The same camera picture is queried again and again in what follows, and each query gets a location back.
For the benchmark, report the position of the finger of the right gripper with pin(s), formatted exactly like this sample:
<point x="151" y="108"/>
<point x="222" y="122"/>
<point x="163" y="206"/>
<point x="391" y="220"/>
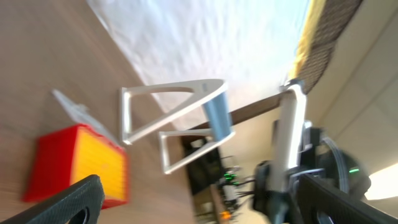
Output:
<point x="312" y="143"/>
<point x="262" y="186"/>

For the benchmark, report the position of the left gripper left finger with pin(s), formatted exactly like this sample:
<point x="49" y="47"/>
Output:
<point x="71" y="202"/>

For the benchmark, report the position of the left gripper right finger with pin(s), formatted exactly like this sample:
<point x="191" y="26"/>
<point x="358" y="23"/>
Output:
<point x="342" y="208"/>

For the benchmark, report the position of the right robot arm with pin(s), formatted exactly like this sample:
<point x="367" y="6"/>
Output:
<point x="345" y="168"/>

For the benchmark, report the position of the red and yellow tip box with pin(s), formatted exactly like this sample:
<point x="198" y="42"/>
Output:
<point x="56" y="161"/>

